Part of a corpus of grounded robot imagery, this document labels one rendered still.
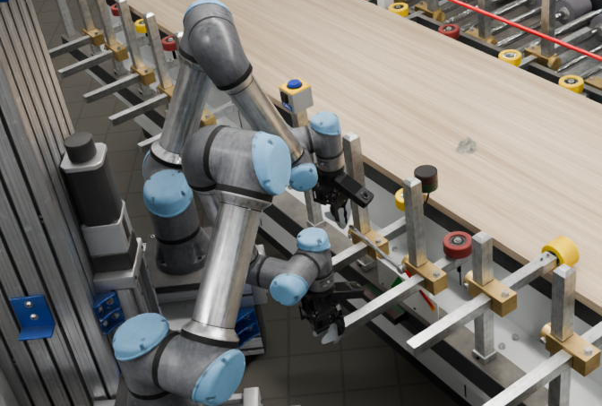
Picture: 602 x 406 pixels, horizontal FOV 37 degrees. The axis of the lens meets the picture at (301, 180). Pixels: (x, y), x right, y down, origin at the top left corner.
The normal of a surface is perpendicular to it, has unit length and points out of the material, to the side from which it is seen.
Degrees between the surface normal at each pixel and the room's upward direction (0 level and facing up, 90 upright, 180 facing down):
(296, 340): 0
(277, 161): 85
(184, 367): 46
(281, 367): 0
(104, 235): 90
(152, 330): 8
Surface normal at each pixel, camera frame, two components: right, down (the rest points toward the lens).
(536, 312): -0.81, 0.42
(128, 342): -0.25, -0.83
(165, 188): -0.11, -0.73
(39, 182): 0.01, 0.58
